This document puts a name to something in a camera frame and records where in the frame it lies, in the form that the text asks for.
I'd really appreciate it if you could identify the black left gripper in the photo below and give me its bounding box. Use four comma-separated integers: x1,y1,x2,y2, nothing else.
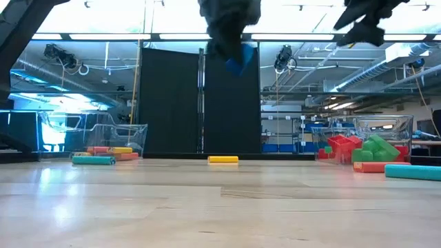
198,0,262,66

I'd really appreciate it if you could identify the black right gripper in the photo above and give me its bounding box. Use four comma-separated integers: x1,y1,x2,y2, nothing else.
332,0,411,48

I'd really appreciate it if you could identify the blue toy block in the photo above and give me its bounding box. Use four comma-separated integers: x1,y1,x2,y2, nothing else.
225,43,256,77

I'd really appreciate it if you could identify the clear plastic bin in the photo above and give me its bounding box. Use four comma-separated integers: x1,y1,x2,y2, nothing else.
37,110,149,160
311,115,414,165

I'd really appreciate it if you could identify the teal long bar block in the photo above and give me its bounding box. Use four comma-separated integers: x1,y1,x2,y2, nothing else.
71,156,117,166
384,164,441,182

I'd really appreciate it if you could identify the black room divider panel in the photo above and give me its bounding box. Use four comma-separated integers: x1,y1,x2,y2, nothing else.
203,47,262,154
138,47,201,154

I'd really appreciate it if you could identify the black hanging ceiling camera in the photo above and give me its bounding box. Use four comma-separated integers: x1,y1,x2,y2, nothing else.
43,43,79,70
274,44,298,72

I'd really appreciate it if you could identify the yellow hanging cord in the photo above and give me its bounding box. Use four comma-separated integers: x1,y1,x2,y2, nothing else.
129,39,142,127

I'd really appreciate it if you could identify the black overhead frame beam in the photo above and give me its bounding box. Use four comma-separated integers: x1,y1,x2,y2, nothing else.
30,32,441,43

